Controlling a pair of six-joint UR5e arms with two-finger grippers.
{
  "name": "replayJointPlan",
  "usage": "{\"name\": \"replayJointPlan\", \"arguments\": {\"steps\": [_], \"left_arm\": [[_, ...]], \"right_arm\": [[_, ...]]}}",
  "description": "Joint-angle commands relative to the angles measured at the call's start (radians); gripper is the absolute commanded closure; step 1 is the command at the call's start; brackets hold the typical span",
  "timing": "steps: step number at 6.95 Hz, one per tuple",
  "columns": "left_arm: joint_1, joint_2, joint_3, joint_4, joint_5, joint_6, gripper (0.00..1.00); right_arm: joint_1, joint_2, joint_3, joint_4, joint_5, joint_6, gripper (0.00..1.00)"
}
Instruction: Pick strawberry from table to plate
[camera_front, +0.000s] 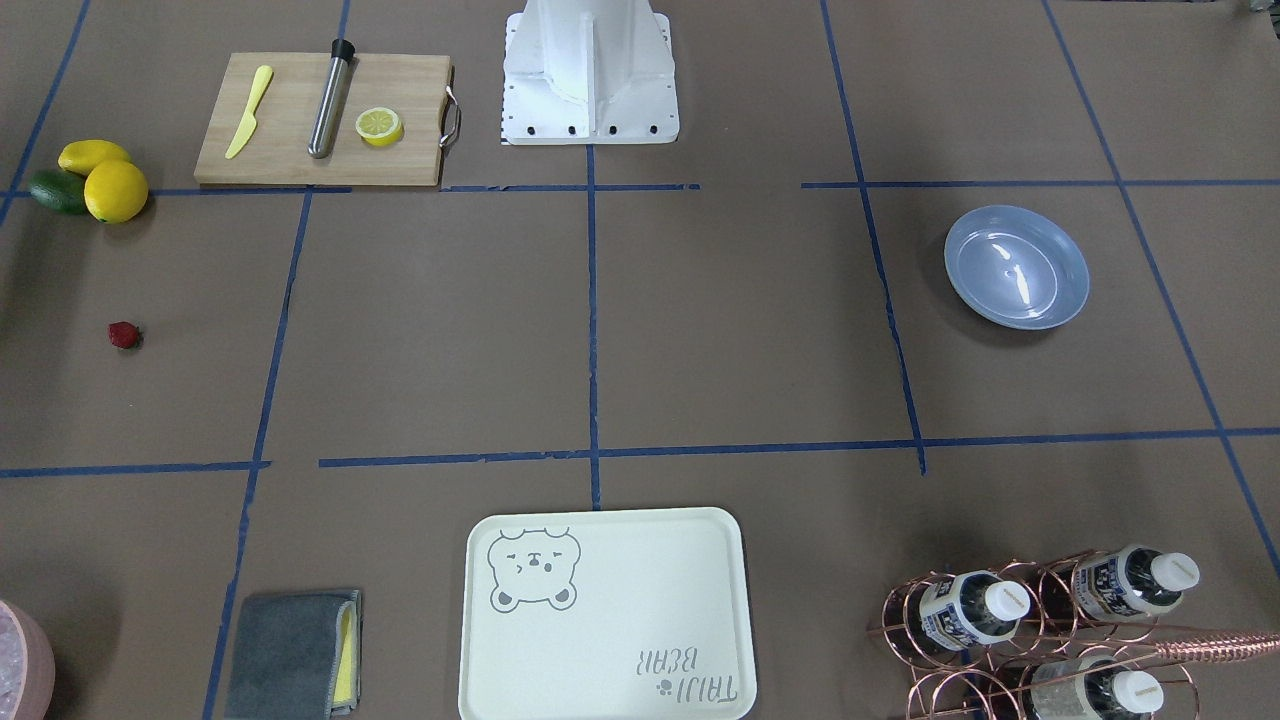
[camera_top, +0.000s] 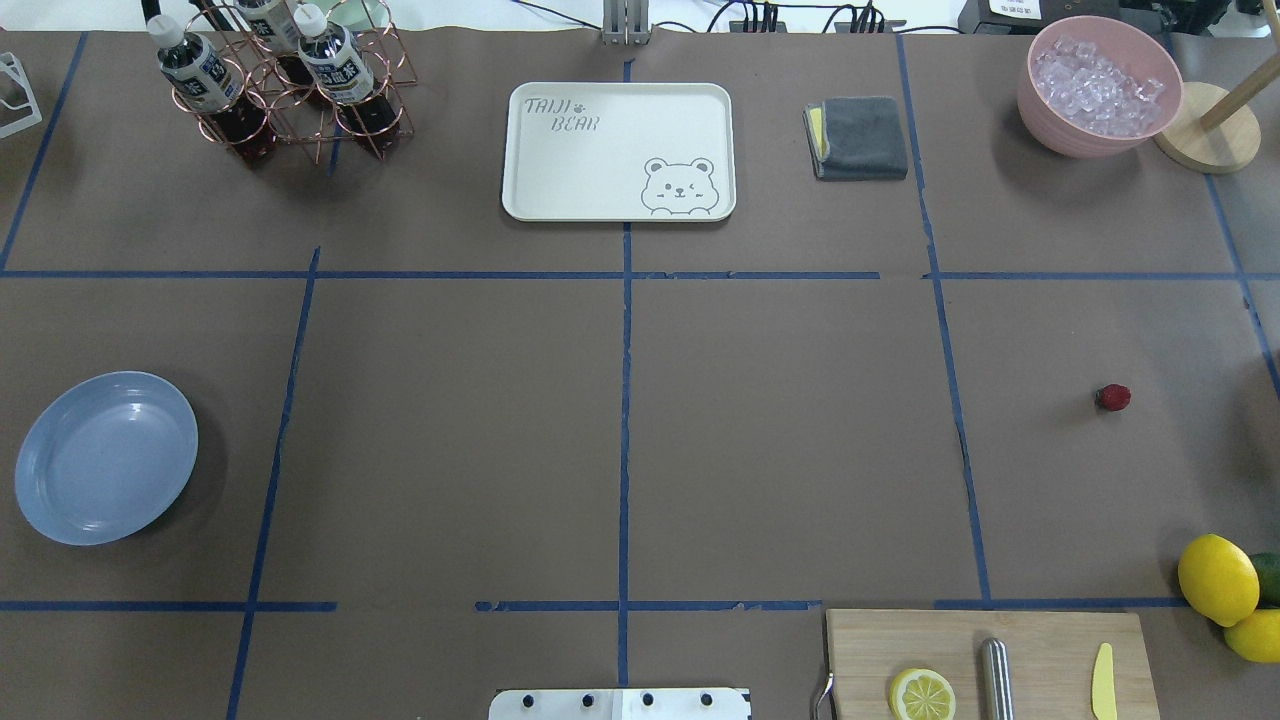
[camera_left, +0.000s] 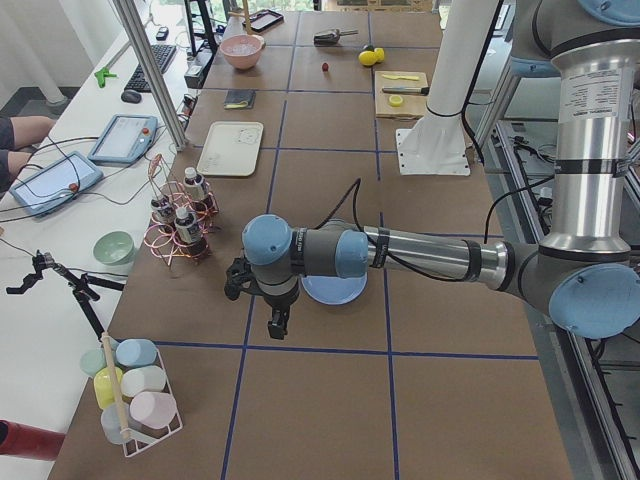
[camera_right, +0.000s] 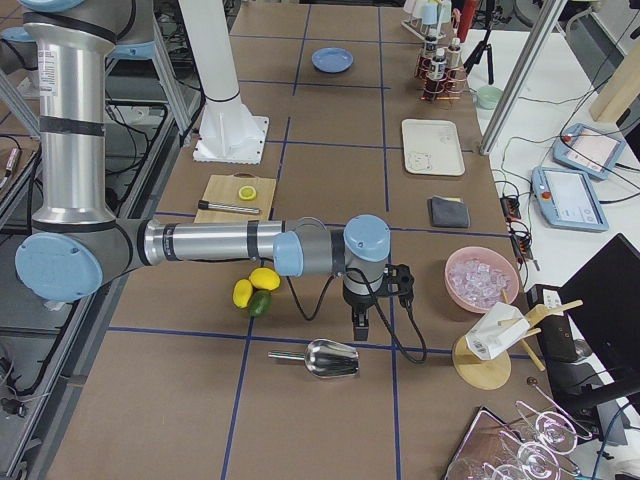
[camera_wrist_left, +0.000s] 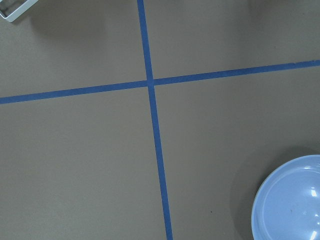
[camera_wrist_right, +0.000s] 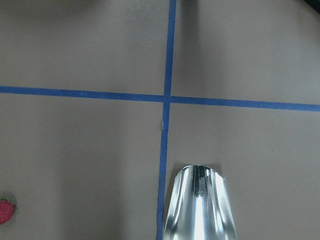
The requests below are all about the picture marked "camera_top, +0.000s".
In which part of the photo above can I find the dark tea bottle middle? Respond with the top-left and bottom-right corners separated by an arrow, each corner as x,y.
233,1 -> 326,109

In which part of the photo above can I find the wooden cutting board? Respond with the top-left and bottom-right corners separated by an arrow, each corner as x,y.
826,609 -> 1161,719

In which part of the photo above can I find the grey folded cloth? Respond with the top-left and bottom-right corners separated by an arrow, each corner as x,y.
803,96 -> 908,181

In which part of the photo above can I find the dark tea bottle right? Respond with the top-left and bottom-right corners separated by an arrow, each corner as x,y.
293,3 -> 399,158

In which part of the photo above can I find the blue plastic plate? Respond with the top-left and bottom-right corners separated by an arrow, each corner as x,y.
14,372 -> 198,546

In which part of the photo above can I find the yellow plastic knife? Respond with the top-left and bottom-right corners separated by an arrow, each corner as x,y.
1091,642 -> 1117,720

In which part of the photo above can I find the dark tea bottle left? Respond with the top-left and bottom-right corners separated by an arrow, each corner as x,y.
146,14 -> 276,163

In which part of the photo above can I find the large yellow lemon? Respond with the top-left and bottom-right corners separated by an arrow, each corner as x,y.
1178,533 -> 1261,628

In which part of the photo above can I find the green lime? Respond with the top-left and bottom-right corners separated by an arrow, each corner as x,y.
1249,551 -> 1280,609

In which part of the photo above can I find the cream bear serving tray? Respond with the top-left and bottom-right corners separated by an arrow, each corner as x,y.
500,82 -> 737,223

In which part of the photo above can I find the half lemon slice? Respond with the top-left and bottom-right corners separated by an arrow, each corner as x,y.
887,667 -> 957,719

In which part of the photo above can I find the copper wire bottle rack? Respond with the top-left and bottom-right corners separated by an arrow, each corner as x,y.
143,1 -> 419,167

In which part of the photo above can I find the mint green bowl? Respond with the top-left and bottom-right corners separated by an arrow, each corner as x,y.
314,0 -> 394,31

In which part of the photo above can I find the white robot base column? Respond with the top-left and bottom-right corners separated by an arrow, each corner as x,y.
486,687 -> 753,719

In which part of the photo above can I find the small yellow lemon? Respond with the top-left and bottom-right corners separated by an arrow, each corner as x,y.
1222,609 -> 1280,664

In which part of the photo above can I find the dark tea bottle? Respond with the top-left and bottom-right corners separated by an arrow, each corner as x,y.
146,14 -> 276,163
233,1 -> 326,109
293,3 -> 399,158

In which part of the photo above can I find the red strawberry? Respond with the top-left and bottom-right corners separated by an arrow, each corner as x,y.
1093,383 -> 1132,413

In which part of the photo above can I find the pink bowl of ice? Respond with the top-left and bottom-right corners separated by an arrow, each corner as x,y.
1018,15 -> 1183,158

